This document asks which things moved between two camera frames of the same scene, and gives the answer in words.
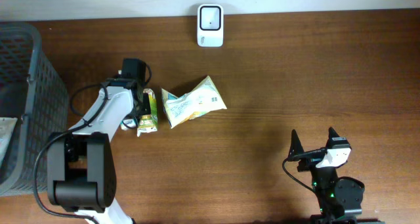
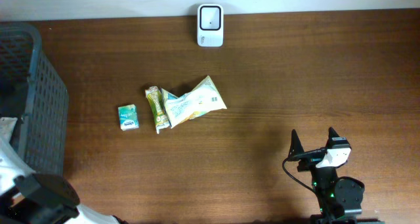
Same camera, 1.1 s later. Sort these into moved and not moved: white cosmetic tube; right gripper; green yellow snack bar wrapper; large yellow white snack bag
Moved: green yellow snack bar wrapper
Not moved: right gripper; large yellow white snack bag; white cosmetic tube
